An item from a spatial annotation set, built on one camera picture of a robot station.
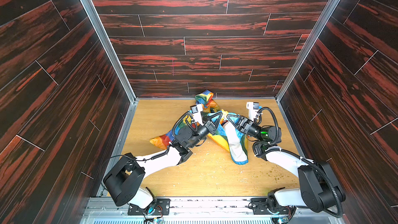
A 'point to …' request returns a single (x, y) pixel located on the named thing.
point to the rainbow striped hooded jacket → (229, 133)
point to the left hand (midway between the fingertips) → (223, 115)
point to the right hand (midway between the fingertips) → (229, 115)
